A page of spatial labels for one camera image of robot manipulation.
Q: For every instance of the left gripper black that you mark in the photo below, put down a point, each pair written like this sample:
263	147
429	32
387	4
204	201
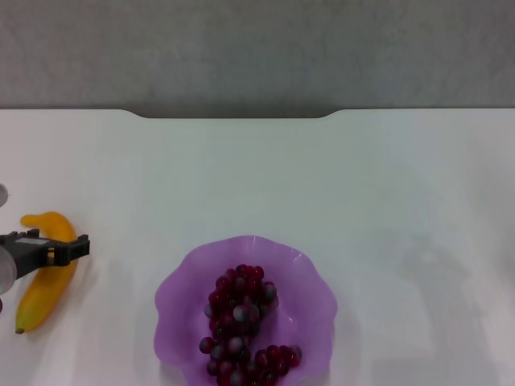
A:
30	253

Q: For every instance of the yellow banana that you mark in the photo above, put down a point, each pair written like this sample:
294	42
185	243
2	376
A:
46	295

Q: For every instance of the dark red grape bunch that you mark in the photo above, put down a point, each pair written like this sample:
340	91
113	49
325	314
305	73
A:
237	301

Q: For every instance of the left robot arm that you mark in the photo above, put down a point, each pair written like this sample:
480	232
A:
6	267

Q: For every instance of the purple wavy plastic bowl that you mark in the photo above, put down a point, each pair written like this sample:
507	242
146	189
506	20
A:
177	305

